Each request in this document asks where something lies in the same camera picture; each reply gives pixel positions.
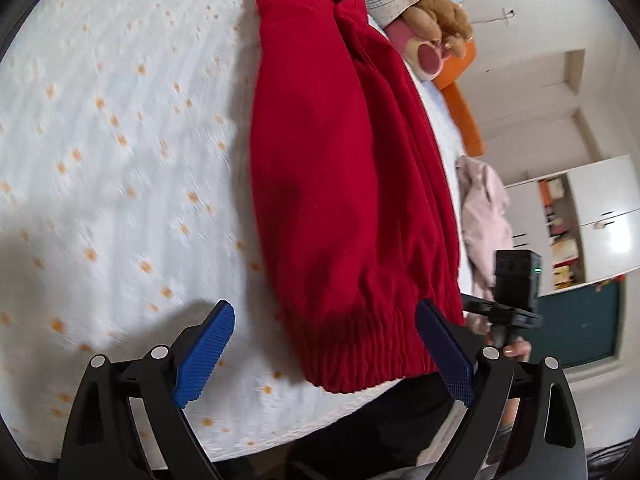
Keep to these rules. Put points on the dark green panel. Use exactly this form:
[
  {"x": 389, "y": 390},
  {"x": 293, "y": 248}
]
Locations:
[{"x": 580, "y": 325}]

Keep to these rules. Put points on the person's right hand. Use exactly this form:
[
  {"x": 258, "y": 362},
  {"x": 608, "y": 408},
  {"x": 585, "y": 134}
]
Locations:
[{"x": 516, "y": 350}]

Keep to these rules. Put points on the row of colourful books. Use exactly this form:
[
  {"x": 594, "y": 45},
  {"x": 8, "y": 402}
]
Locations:
[{"x": 565, "y": 250}]

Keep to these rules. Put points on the white cabinet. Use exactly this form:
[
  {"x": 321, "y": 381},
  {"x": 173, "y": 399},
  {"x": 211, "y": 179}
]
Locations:
[{"x": 605, "y": 195}]

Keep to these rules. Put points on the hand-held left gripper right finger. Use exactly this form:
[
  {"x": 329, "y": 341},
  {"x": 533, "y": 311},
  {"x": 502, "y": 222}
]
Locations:
[{"x": 447, "y": 355}]

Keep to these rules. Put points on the white wall socket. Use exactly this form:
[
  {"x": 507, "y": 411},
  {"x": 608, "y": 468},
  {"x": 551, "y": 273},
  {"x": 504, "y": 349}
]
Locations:
[{"x": 508, "y": 12}]

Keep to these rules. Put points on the person's black clothing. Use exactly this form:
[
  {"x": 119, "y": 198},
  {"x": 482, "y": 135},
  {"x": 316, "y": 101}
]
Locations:
[{"x": 375, "y": 425}]

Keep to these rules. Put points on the pink garment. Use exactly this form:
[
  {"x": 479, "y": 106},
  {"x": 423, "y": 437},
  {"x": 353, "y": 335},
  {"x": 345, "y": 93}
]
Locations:
[{"x": 482, "y": 220}]

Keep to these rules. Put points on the white floral eyelet blanket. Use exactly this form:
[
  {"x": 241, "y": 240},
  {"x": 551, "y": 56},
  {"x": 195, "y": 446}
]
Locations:
[{"x": 125, "y": 185}]

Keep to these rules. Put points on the brown plush bear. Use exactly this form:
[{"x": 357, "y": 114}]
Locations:
[{"x": 445, "y": 15}]

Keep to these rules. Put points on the red collared sweater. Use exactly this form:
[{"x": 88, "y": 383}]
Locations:
[{"x": 340, "y": 185}]

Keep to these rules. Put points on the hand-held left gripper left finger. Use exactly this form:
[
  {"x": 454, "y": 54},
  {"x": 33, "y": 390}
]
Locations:
[{"x": 205, "y": 355}]

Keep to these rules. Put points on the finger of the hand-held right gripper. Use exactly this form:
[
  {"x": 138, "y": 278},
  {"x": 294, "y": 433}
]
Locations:
[{"x": 475, "y": 305}]

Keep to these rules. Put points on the orange bed frame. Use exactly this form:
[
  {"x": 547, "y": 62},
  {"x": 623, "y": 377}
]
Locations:
[{"x": 462, "y": 110}]

